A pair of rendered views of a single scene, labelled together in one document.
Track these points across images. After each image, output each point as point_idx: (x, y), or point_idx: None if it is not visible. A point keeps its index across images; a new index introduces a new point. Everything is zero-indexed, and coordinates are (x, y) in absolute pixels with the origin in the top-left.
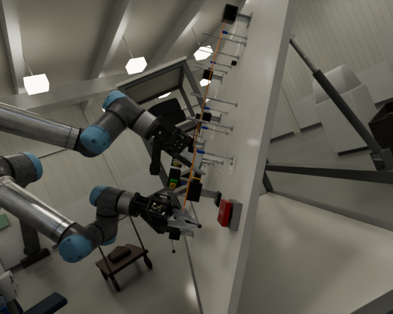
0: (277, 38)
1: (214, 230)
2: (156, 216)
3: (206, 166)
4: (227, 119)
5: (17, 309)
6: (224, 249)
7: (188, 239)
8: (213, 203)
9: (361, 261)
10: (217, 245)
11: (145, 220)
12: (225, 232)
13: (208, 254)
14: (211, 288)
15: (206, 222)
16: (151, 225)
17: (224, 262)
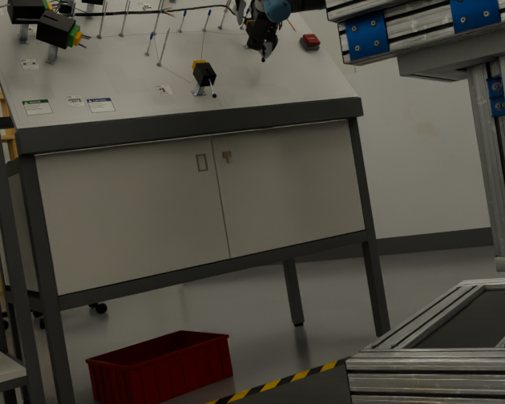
0: None
1: (280, 62)
2: (280, 25)
3: (163, 34)
4: (208, 2)
5: (327, 13)
6: (311, 62)
7: (171, 109)
8: (251, 51)
9: None
10: (296, 66)
11: (268, 24)
12: (302, 56)
13: (284, 77)
14: (316, 83)
15: (248, 66)
16: (265, 34)
17: (318, 65)
